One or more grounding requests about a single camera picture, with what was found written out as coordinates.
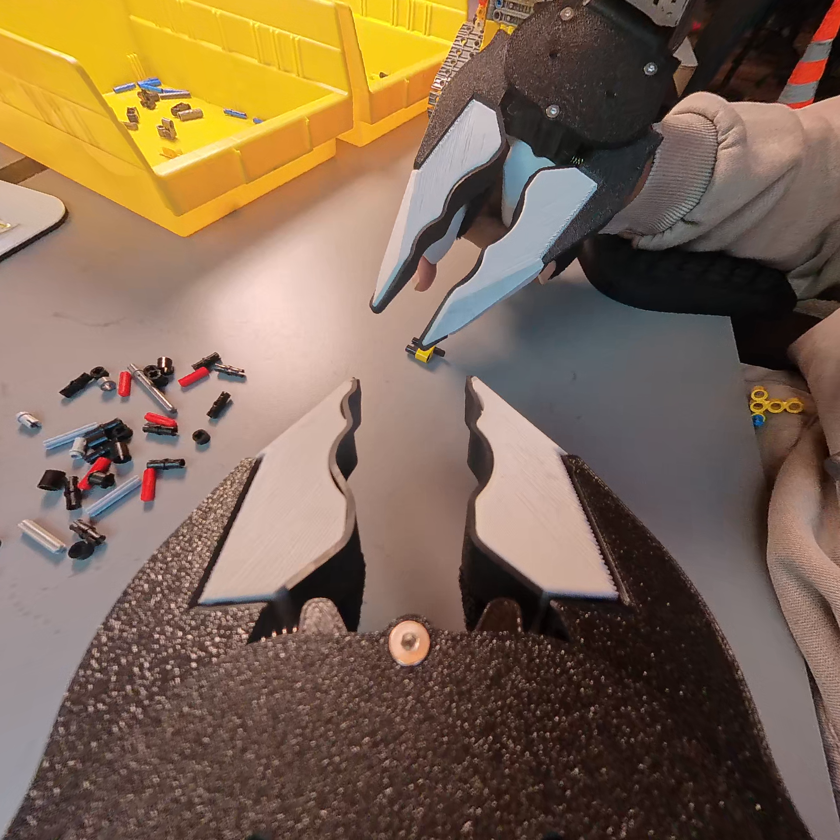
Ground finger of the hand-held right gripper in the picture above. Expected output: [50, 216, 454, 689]
[369, 100, 510, 316]
[420, 138, 601, 349]

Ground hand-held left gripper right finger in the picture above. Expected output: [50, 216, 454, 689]
[460, 376, 623, 634]

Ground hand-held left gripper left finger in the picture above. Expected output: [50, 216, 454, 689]
[197, 378, 366, 634]

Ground yellow plastic bin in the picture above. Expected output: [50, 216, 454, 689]
[0, 0, 355, 237]
[329, 0, 471, 148]

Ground yellow building block assembly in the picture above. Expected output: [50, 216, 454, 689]
[749, 386, 805, 430]

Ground blue grey pieces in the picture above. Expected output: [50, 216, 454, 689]
[112, 77, 263, 143]

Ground person's right forearm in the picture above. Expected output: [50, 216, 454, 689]
[611, 90, 840, 300]

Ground grey desk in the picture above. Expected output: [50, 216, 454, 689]
[0, 119, 840, 840]

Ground yellow toy robot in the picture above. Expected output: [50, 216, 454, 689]
[427, 0, 526, 116]

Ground pile of black red pieces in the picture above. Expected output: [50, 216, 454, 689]
[16, 352, 248, 563]

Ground orange traffic cone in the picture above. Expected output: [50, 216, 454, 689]
[777, 0, 840, 109]

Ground person's torso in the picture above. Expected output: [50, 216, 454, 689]
[755, 300, 840, 788]

